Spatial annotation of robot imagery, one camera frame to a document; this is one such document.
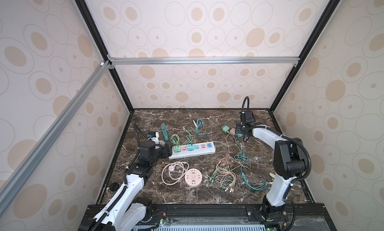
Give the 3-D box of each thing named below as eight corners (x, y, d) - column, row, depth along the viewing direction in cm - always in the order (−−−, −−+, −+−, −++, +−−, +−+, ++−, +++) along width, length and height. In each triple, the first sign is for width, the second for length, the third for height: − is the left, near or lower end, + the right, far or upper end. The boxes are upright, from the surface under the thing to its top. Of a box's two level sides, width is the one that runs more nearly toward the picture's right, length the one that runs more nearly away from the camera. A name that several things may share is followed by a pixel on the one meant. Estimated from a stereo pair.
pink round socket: (184, 187, 84) (184, 185, 82) (185, 170, 90) (185, 168, 88) (202, 187, 84) (202, 185, 82) (201, 170, 90) (202, 168, 88)
